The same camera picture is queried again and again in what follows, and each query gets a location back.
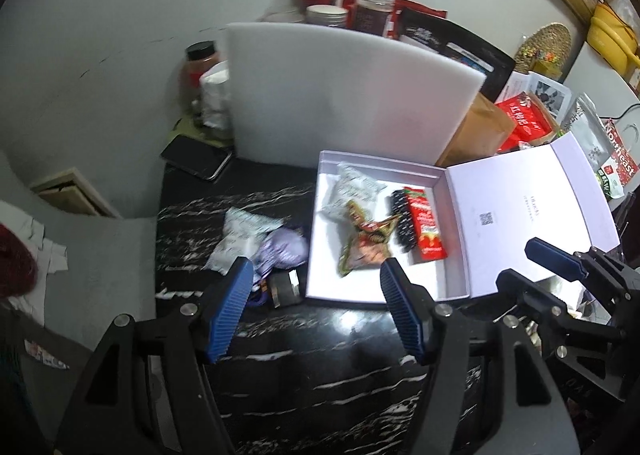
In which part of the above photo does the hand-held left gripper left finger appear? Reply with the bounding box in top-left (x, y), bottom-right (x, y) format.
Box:
top-left (52, 256), bottom-right (256, 455)

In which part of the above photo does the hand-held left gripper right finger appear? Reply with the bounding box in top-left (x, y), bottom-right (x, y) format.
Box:
top-left (379, 257), bottom-right (581, 455)

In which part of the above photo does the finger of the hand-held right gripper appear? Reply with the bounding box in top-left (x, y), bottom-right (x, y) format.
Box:
top-left (524, 236), bottom-right (634, 299)
top-left (495, 268), bottom-right (576, 332)

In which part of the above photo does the white snack packet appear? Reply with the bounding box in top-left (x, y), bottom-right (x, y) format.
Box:
top-left (320, 162), bottom-right (387, 222)
top-left (204, 208), bottom-right (286, 276)

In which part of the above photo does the lavender gift box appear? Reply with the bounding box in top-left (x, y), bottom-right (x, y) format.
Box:
top-left (304, 131), bottom-right (622, 311)

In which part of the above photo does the purple satin pouch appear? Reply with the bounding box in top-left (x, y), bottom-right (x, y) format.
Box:
top-left (249, 227), bottom-right (309, 306)

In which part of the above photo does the gold brown snack packet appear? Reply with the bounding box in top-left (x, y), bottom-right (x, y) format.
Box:
top-left (336, 200), bottom-right (402, 278)

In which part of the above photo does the red snack packet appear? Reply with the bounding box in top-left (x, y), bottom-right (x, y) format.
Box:
top-left (402, 186), bottom-right (447, 263)

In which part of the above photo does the black polka dot hair clip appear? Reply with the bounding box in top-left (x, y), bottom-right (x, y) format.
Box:
top-left (389, 189), bottom-right (418, 253)

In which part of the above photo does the green and white packet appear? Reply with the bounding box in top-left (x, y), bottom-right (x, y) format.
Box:
top-left (595, 170), bottom-right (626, 201)

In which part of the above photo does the red and white bag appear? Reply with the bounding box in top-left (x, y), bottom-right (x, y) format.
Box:
top-left (600, 118), bottom-right (640, 186)

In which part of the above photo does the silver foil pouch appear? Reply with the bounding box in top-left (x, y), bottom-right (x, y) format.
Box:
top-left (562, 94), bottom-right (616, 171)

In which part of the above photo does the brown paper bag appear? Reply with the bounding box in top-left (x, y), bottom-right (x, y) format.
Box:
top-left (435, 92), bottom-right (518, 168)

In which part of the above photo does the black smartphone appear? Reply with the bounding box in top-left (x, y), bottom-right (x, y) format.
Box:
top-left (160, 134), bottom-right (233, 182)

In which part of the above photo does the printed white leaflet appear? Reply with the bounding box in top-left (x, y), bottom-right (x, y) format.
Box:
top-left (497, 69), bottom-right (572, 113)

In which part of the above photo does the white cabinet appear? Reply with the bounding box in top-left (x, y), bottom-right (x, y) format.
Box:
top-left (562, 42), bottom-right (640, 136)

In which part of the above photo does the green mat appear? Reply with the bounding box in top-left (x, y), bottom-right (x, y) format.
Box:
top-left (170, 118), bottom-right (233, 146)

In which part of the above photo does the cream framed picture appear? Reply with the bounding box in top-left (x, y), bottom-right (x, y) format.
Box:
top-left (30, 166), bottom-right (121, 218)

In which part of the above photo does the white cloth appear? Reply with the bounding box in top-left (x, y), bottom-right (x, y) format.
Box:
top-left (0, 200), bottom-right (68, 306)

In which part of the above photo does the woven basket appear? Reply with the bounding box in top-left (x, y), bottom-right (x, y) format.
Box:
top-left (514, 22), bottom-right (572, 76)

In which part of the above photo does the white wrapped bag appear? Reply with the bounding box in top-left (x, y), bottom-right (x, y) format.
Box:
top-left (199, 61), bottom-right (233, 141)

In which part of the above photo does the red plaid cloth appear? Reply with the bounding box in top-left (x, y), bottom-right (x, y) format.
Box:
top-left (0, 222), bottom-right (36, 301)

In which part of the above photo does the yellow bowl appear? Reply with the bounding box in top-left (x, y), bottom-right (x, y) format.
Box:
top-left (586, 2), bottom-right (640, 76)

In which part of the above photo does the white foam board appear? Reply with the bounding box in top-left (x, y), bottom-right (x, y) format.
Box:
top-left (225, 21), bottom-right (487, 168)

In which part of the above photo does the black bag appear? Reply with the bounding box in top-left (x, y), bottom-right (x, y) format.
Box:
top-left (397, 8), bottom-right (516, 103)

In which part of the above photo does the spice jar with black lid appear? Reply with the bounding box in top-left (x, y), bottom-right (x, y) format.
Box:
top-left (180, 41), bottom-right (221, 128)

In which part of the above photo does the red foil bag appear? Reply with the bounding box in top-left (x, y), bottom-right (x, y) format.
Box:
top-left (342, 0), bottom-right (448, 38)

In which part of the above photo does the clear jar with dark contents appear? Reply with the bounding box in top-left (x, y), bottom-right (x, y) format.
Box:
top-left (350, 0), bottom-right (396, 36)

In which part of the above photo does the white lidded jar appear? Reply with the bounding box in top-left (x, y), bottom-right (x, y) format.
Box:
top-left (305, 5), bottom-right (348, 28)

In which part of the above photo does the black cable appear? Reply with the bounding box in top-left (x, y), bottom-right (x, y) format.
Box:
top-left (607, 104), bottom-right (640, 122)

